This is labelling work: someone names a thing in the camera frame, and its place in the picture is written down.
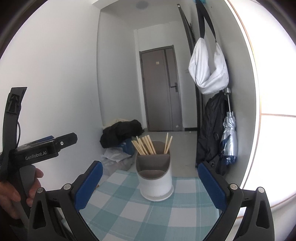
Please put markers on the silver folded umbrella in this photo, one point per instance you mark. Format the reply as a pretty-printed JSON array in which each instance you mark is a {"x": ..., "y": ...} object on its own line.
[{"x": 228, "y": 143}]

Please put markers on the teal checked placemat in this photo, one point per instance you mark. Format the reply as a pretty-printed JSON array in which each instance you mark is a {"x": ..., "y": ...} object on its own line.
[{"x": 117, "y": 211}]

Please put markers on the cream cloth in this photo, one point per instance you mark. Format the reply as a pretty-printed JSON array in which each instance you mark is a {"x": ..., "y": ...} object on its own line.
[{"x": 114, "y": 121}]

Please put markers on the wooden chopstick in holder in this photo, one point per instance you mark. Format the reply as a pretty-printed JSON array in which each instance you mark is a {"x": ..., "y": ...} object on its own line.
[
  {"x": 142, "y": 146},
  {"x": 145, "y": 145},
  {"x": 168, "y": 146}
]

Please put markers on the person's left hand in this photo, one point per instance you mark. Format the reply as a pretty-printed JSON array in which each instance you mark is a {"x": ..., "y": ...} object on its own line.
[{"x": 10, "y": 194}]

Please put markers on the white hanging bag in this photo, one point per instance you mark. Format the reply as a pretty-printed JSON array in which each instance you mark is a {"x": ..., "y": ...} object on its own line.
[{"x": 208, "y": 82}]

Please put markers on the grey plastic parcel bag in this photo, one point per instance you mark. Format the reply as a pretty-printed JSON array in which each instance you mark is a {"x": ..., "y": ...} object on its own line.
[{"x": 111, "y": 166}]

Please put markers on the white plastic parcel bag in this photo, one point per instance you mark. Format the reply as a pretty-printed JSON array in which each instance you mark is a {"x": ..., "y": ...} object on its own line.
[{"x": 115, "y": 154}]

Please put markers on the black jacket pile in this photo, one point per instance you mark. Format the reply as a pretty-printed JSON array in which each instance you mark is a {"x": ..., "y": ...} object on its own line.
[{"x": 115, "y": 134}]

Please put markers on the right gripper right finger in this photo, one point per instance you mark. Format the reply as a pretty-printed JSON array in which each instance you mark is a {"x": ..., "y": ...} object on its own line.
[{"x": 257, "y": 221}]

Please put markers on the white grey utensil holder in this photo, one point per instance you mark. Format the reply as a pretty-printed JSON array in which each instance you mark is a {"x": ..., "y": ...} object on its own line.
[{"x": 154, "y": 174}]

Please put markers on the black backpack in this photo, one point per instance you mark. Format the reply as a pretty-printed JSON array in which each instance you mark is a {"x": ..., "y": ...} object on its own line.
[{"x": 208, "y": 142}]

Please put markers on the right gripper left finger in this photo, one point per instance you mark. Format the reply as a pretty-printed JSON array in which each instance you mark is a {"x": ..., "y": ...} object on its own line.
[{"x": 55, "y": 214}]

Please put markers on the grey entrance door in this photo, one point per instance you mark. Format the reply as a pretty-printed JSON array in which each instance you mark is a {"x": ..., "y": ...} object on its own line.
[{"x": 161, "y": 89}]

